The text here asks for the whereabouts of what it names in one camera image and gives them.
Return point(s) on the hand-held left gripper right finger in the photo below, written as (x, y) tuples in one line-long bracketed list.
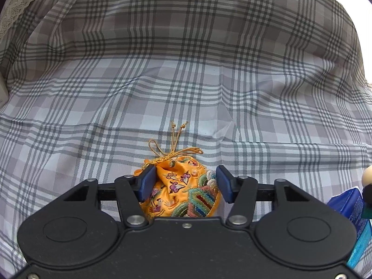
[(225, 183)]

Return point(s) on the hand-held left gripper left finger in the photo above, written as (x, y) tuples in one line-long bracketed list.
[(146, 183)]

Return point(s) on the grey plaid bedsheet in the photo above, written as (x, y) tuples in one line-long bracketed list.
[(189, 64)]

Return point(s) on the blue tissue pack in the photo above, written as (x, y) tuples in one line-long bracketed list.
[(353, 206)]

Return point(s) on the green bottle wooden cap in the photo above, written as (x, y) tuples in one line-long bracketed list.
[(368, 200)]

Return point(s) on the grey lace-trimmed cloth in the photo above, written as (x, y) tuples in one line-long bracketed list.
[(20, 3)]

